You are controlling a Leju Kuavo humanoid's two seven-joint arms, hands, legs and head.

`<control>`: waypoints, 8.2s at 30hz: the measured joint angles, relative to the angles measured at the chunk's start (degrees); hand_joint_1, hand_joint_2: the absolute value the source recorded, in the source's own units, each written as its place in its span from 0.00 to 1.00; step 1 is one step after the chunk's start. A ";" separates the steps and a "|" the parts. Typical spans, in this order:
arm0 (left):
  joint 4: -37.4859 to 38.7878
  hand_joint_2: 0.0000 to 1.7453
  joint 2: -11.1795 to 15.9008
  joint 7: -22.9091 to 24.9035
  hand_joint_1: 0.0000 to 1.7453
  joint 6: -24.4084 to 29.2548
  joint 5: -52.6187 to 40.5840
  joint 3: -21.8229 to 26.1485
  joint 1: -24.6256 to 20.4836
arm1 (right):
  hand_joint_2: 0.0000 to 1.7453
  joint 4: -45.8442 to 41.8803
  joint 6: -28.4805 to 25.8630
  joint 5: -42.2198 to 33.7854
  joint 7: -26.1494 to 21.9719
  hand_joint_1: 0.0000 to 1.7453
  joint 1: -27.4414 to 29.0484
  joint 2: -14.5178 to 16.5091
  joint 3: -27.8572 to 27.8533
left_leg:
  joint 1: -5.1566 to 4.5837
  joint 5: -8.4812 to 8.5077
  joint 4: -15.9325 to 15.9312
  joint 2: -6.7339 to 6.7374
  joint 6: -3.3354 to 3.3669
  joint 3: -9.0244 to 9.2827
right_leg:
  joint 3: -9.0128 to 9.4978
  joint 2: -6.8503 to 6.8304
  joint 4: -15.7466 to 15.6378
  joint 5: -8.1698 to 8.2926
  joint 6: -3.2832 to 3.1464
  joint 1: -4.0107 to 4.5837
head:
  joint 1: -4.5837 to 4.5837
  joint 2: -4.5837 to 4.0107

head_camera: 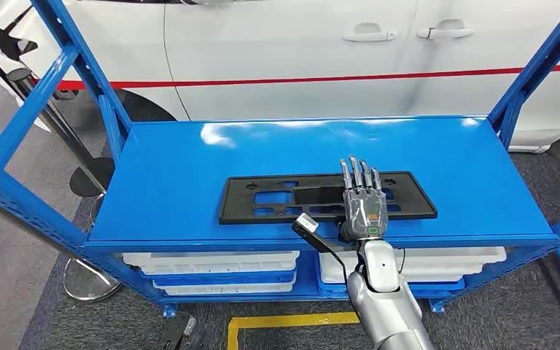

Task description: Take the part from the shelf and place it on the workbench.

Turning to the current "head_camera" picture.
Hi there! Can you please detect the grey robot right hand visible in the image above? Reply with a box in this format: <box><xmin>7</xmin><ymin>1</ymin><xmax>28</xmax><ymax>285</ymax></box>
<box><xmin>338</xmin><ymin>155</ymin><xmax>389</xmax><ymax>243</ymax></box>

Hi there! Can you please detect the long black plastic part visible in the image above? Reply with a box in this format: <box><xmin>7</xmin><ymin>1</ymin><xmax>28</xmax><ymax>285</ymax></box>
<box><xmin>218</xmin><ymin>170</ymin><xmax>439</xmax><ymax>226</ymax></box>

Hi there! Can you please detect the blue metal shelf rack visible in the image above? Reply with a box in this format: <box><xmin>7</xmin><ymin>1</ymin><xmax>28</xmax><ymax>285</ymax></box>
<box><xmin>0</xmin><ymin>0</ymin><xmax>560</xmax><ymax>320</ymax></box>

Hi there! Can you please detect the white car red stripe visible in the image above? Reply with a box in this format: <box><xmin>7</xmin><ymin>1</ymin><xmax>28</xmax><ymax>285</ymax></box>
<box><xmin>0</xmin><ymin>0</ymin><xmax>560</xmax><ymax>155</ymax></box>

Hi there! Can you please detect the black camera bracket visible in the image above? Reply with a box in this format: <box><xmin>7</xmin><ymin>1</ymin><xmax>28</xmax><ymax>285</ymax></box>
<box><xmin>292</xmin><ymin>219</ymin><xmax>361</xmax><ymax>254</ymax></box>

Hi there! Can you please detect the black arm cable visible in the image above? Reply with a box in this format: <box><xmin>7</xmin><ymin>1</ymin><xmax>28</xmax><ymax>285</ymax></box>
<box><xmin>328</xmin><ymin>249</ymin><xmax>358</xmax><ymax>310</ymax></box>

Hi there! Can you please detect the black stanchion post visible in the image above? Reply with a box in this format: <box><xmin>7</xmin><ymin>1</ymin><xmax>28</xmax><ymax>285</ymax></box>
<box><xmin>7</xmin><ymin>67</ymin><xmax>117</xmax><ymax>199</ymax></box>

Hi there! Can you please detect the chrome stanchion post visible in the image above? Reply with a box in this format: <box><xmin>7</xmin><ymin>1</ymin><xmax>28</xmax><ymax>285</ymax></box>
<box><xmin>0</xmin><ymin>185</ymin><xmax>123</xmax><ymax>303</ymax></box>

